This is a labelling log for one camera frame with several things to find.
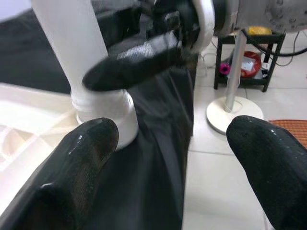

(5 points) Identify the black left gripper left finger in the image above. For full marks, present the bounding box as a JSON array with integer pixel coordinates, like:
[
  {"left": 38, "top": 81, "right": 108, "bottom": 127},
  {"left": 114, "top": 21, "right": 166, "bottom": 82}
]
[{"left": 0, "top": 118, "right": 120, "bottom": 230}]

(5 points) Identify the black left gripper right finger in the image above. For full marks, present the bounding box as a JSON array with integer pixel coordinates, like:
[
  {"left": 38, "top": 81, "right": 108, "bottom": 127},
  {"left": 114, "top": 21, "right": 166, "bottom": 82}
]
[{"left": 226, "top": 115, "right": 307, "bottom": 230}]

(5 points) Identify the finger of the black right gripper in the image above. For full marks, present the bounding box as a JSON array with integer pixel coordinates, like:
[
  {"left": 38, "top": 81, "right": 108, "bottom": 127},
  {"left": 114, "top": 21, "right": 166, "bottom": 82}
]
[{"left": 83, "top": 32, "right": 183, "bottom": 93}]

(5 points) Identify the white plastic table leg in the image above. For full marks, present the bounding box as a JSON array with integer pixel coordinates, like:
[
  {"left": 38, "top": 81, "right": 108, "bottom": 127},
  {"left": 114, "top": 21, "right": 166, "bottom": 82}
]
[{"left": 31, "top": 0, "right": 132, "bottom": 118}]

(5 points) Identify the white plastic table top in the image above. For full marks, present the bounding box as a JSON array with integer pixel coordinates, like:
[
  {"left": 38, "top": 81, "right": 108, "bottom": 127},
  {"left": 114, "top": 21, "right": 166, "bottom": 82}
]
[{"left": 0, "top": 82, "right": 139, "bottom": 178}]

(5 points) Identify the orange woven floor mat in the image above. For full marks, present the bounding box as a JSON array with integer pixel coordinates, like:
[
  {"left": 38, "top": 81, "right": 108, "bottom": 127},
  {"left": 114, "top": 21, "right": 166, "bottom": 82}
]
[{"left": 268, "top": 118, "right": 307, "bottom": 141}]

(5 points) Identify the magenta round cap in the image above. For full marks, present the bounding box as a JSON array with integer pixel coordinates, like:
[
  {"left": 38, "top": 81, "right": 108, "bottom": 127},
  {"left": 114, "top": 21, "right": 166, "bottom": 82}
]
[{"left": 219, "top": 63, "right": 231, "bottom": 75}]

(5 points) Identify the white round stand base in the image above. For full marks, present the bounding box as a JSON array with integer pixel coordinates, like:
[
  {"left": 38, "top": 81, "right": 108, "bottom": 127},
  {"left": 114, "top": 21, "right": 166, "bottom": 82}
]
[{"left": 206, "top": 31, "right": 264, "bottom": 135}]

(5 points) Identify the yellow bag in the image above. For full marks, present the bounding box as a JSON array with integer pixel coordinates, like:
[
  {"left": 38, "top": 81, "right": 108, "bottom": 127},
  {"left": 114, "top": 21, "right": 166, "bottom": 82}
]
[{"left": 248, "top": 26, "right": 273, "bottom": 35}]

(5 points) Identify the black cloth table cover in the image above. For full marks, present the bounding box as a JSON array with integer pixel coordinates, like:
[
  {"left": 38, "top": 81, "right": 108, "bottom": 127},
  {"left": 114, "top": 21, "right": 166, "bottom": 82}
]
[{"left": 0, "top": 9, "right": 200, "bottom": 230}]

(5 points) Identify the red floor device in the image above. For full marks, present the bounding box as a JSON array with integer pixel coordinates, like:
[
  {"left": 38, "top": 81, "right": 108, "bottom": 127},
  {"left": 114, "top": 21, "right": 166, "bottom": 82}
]
[{"left": 241, "top": 51, "right": 262, "bottom": 79}]

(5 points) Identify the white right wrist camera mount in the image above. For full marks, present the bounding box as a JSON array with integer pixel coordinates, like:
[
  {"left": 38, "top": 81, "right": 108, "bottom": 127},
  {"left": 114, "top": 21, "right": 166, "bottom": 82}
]
[{"left": 191, "top": 0, "right": 215, "bottom": 52}]

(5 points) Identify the white floor cable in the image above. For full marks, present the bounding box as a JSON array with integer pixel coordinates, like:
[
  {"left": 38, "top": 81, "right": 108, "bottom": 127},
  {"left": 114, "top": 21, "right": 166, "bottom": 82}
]
[{"left": 199, "top": 51, "right": 218, "bottom": 79}]

